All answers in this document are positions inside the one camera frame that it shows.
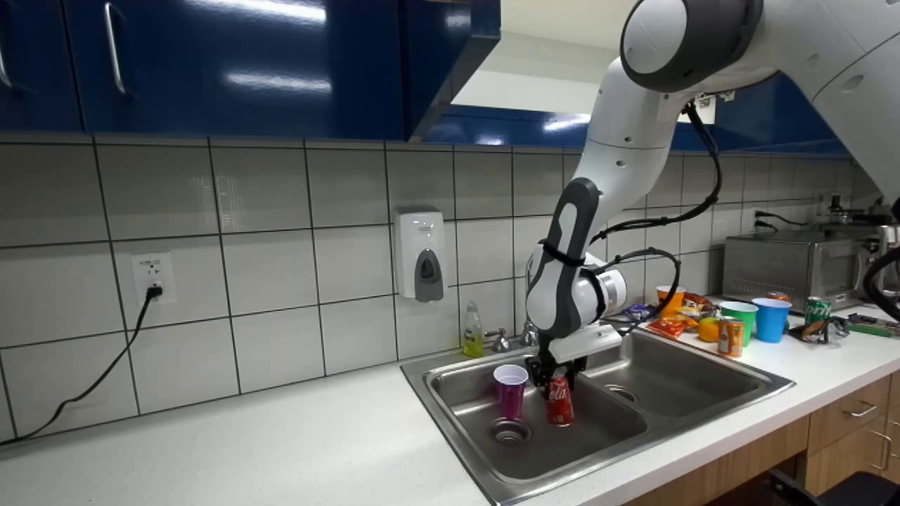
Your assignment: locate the black power cord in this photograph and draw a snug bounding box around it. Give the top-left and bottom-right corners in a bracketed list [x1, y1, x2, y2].
[0, 285, 170, 450]

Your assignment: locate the blue cabinet door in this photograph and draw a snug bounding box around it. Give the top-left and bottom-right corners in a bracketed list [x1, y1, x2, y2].
[673, 70, 846, 157]
[399, 0, 507, 145]

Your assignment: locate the green plastic cup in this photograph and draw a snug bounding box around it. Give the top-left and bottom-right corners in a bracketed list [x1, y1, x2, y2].
[718, 297, 763, 351]

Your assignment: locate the orange snack bag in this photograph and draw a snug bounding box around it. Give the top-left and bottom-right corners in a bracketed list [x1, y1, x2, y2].
[644, 313, 700, 342]

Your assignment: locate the white wall soap dispenser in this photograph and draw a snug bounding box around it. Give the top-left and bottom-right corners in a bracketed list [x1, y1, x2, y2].
[388, 204, 451, 306]

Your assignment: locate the orange soda can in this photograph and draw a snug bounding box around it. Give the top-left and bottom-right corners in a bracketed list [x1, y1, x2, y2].
[715, 317, 746, 360]

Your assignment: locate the stainless steel double sink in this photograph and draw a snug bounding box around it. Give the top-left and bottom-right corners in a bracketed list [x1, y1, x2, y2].
[398, 327, 800, 506]

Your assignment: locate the white wall outlet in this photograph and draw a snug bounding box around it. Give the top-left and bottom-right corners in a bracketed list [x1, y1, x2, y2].
[130, 251, 181, 308]

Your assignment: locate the open blue wall cabinet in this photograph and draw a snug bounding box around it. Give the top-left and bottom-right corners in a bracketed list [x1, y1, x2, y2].
[412, 0, 846, 157]

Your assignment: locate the red Coca Cola can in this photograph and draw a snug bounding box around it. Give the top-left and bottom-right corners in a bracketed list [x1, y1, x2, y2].
[547, 375, 579, 434]

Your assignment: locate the blue plastic cup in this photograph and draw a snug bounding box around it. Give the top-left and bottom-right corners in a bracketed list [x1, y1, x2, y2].
[750, 294, 794, 346]

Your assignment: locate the silver cabinet door handle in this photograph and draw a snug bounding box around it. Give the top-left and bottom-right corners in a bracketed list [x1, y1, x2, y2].
[101, 0, 133, 102]

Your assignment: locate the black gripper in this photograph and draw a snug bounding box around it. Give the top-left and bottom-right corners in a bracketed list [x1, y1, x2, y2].
[523, 346, 593, 393]

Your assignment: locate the closed blue wall cabinet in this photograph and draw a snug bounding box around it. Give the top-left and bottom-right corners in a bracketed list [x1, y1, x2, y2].
[0, 0, 412, 145]

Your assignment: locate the metal drawer handle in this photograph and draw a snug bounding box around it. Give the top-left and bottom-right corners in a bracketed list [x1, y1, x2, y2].
[839, 400, 881, 421]

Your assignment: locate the red-brown snack bag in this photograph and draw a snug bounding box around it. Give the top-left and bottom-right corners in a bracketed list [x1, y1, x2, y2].
[680, 290, 724, 321]

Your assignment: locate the wooden base cabinet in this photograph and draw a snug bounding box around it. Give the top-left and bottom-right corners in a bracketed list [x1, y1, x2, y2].
[624, 372, 900, 506]

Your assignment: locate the purple plastic cup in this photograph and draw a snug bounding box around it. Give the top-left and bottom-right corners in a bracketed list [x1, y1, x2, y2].
[489, 362, 533, 424]

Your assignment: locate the green dish soap bottle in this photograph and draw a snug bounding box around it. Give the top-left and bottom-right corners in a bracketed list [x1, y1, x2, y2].
[459, 297, 489, 360]

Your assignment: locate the silver toaster oven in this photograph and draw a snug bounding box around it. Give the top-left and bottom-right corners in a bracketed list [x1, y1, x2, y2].
[720, 228, 887, 308]

